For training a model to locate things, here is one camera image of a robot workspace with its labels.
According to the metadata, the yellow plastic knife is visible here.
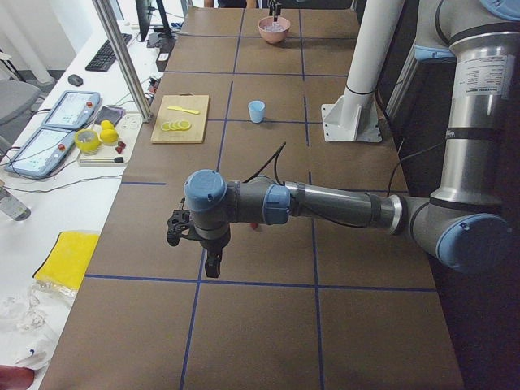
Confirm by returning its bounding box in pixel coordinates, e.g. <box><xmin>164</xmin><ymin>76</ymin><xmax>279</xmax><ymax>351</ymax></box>
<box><xmin>167</xmin><ymin>106</ymin><xmax>201</xmax><ymax>115</ymax></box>

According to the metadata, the yellow cloth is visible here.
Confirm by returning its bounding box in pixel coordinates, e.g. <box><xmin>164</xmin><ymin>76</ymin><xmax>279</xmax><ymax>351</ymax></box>
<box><xmin>33</xmin><ymin>231</ymin><xmax>100</xmax><ymax>291</ymax></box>

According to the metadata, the teach pendant upper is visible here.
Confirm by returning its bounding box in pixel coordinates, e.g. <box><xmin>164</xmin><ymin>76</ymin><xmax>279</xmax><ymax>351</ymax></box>
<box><xmin>42</xmin><ymin>90</ymin><xmax>101</xmax><ymax>130</ymax></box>

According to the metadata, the white mounting post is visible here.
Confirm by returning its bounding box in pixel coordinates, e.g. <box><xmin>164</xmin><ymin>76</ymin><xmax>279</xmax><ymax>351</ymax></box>
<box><xmin>321</xmin><ymin>0</ymin><xmax>405</xmax><ymax>143</ymax></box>

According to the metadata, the teach pendant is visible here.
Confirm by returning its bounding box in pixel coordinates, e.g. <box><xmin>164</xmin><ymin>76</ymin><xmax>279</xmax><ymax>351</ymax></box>
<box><xmin>42</xmin><ymin>90</ymin><xmax>101</xmax><ymax>130</ymax></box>
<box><xmin>5</xmin><ymin>126</ymin><xmax>76</xmax><ymax>179</ymax></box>

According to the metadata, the teach pendant lower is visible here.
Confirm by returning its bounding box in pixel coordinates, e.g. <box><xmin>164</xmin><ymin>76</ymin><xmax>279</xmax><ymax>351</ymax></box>
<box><xmin>5</xmin><ymin>126</ymin><xmax>76</xmax><ymax>179</ymax></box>

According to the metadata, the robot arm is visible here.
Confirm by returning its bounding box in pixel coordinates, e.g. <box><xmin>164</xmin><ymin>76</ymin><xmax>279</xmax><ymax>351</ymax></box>
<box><xmin>167</xmin><ymin>1</ymin><xmax>519</xmax><ymax>278</ymax></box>

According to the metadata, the pink bowl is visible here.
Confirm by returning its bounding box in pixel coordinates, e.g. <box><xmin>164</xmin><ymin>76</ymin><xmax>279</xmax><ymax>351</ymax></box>
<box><xmin>258</xmin><ymin>16</ymin><xmax>291</xmax><ymax>44</ymax></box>

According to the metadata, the computer mouse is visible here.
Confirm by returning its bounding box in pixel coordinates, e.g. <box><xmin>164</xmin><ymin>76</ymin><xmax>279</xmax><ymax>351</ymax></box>
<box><xmin>67</xmin><ymin>74</ymin><xmax>84</xmax><ymax>86</ymax></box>

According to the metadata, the black keyboard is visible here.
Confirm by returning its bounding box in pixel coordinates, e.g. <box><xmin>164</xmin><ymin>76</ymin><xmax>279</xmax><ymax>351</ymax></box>
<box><xmin>85</xmin><ymin>41</ymin><xmax>116</xmax><ymax>72</ymax></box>

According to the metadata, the water bottle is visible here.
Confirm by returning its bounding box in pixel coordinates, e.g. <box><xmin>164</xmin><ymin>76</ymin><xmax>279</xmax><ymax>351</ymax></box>
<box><xmin>1</xmin><ymin>187</ymin><xmax>31</xmax><ymax>221</ymax></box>

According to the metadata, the aluminium frame post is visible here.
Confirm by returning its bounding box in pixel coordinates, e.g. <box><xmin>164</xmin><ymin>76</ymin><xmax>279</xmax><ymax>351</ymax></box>
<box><xmin>93</xmin><ymin>0</ymin><xmax>153</xmax><ymax>123</ymax></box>

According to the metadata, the yellow tape roll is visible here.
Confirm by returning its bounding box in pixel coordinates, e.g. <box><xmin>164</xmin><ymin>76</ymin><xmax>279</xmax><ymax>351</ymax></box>
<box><xmin>74</xmin><ymin>129</ymin><xmax>101</xmax><ymax>153</ymax></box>

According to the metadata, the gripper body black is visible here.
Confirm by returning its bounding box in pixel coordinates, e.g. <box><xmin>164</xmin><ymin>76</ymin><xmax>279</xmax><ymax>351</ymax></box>
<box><xmin>195</xmin><ymin>226</ymin><xmax>231</xmax><ymax>253</ymax></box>
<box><xmin>267</xmin><ymin>0</ymin><xmax>282</xmax><ymax>15</ymax></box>

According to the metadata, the light blue cup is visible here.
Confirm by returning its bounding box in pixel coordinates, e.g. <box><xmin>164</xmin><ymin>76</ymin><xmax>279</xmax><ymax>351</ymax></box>
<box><xmin>248</xmin><ymin>100</ymin><xmax>266</xmax><ymax>124</ymax></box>

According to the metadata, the black monitor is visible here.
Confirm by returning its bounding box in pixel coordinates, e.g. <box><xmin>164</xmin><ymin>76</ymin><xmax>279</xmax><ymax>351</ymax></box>
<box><xmin>135</xmin><ymin>0</ymin><xmax>173</xmax><ymax>41</ymax></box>

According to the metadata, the wooden cutting board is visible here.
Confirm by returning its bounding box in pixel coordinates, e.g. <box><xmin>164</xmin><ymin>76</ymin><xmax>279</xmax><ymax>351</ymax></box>
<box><xmin>150</xmin><ymin>94</ymin><xmax>210</xmax><ymax>144</ymax></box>

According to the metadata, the pile of ice cubes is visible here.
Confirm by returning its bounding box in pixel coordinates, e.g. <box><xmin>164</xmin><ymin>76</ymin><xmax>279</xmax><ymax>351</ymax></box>
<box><xmin>262</xmin><ymin>21</ymin><xmax>285</xmax><ymax>33</ymax></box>

